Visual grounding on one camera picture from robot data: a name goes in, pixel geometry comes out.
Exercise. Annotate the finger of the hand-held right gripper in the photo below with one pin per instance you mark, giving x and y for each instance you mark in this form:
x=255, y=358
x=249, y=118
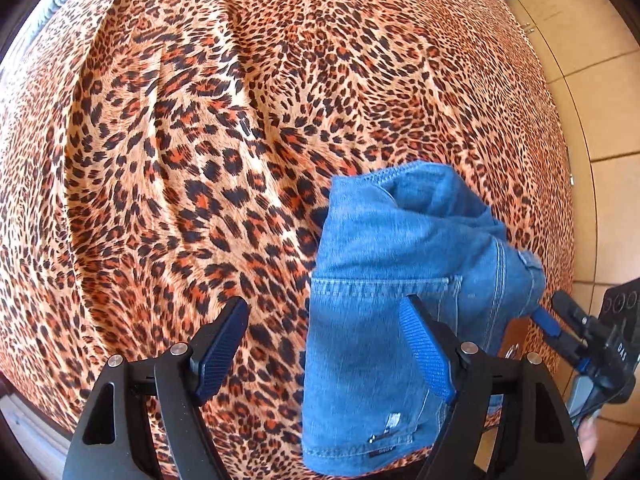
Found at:
x=547, y=324
x=575, y=310

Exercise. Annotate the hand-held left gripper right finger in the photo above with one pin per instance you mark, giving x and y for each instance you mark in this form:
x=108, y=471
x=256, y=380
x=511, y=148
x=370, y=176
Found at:
x=425, y=350

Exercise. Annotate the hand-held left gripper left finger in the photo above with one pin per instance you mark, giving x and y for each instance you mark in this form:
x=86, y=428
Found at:
x=220, y=355

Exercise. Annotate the blue denim pants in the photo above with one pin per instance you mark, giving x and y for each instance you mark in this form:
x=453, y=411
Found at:
x=390, y=240

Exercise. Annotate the person's right hand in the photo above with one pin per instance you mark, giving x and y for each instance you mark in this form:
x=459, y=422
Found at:
x=589, y=442

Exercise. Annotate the tan wooden wardrobe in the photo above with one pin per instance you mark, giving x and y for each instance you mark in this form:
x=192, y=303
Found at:
x=600, y=110

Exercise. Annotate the leopard print bed cover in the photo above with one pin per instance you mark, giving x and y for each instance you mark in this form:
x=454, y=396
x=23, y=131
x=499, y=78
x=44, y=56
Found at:
x=175, y=135

